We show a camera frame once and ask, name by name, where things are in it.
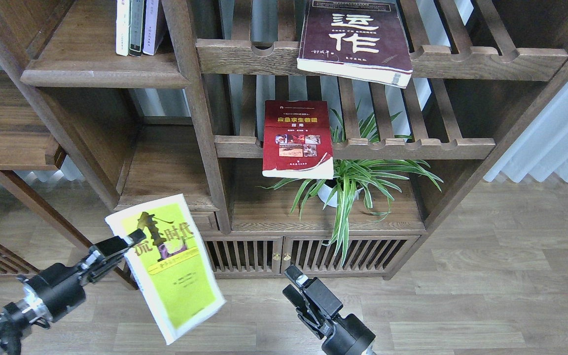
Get white plant pot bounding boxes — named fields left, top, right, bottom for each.
left=317, top=179, right=363, bottom=208

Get white standing book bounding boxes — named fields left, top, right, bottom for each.
left=115, top=0, right=131, bottom=56

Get yellow green book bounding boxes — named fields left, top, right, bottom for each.
left=105, top=194, right=225, bottom=345

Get dark green standing book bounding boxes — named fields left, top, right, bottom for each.
left=129, top=0, right=146, bottom=57

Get red book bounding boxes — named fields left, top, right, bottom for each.
left=262, top=100, right=334, bottom=179

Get brass cabinet door knobs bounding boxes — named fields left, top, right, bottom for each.
left=272, top=252, right=291, bottom=261

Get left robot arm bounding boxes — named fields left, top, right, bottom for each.
left=0, top=229, right=146, bottom=355

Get dark maroon book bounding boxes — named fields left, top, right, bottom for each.
left=297, top=0, right=413, bottom=89

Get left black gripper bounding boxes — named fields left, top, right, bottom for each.
left=16, top=229, right=146, bottom=323

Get dark wooden bookshelf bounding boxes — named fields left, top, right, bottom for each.
left=0, top=0, right=568, bottom=279

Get white curtain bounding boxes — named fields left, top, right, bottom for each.
left=484, top=83, right=568, bottom=182

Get spider plant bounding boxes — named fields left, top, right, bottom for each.
left=268, top=128, right=442, bottom=260

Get lavender standing book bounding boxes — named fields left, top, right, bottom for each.
left=142, top=0, right=167, bottom=55

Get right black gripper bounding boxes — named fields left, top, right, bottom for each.
left=283, top=265, right=376, bottom=355

